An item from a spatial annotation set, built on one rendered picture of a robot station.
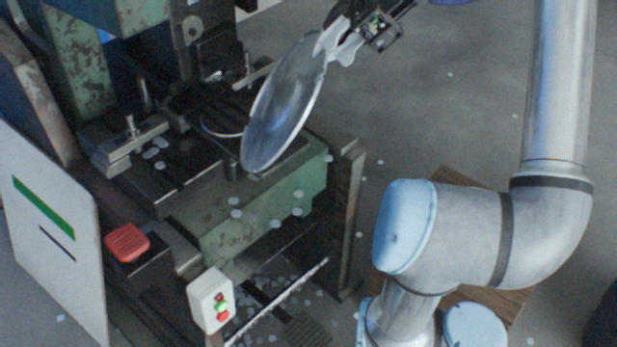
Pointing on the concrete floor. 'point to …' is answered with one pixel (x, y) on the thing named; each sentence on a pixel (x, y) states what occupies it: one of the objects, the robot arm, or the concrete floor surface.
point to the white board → (53, 229)
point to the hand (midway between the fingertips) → (320, 52)
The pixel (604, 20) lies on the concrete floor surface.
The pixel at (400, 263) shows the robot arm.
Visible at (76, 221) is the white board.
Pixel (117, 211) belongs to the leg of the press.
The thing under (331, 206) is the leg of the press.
